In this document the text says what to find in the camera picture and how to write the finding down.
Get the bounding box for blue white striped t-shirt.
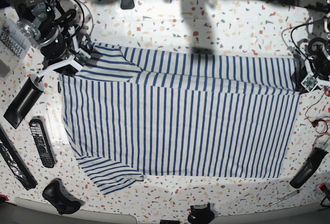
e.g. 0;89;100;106
61;43;299;195

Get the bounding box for clear plastic screw box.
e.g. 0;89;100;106
1;19;31;82

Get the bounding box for red and black wires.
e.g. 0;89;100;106
304;84;330;134

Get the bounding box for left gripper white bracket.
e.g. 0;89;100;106
301;59;329;91

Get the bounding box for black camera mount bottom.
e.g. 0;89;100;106
187;203;215;224

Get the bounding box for long black wrapped bar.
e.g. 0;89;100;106
1;126;37;190

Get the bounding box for red tipped screwdriver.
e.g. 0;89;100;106
269;189;300;206

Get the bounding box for black game controller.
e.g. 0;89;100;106
42;180;81;215

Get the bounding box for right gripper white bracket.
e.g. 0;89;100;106
37;27;91;77

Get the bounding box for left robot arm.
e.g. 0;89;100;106
290;0;329;94

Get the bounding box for black handle right side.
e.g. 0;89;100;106
290;148;328;189

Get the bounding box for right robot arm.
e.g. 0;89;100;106
5;0;90;78

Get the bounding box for black TV remote control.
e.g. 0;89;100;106
29;119;55;168

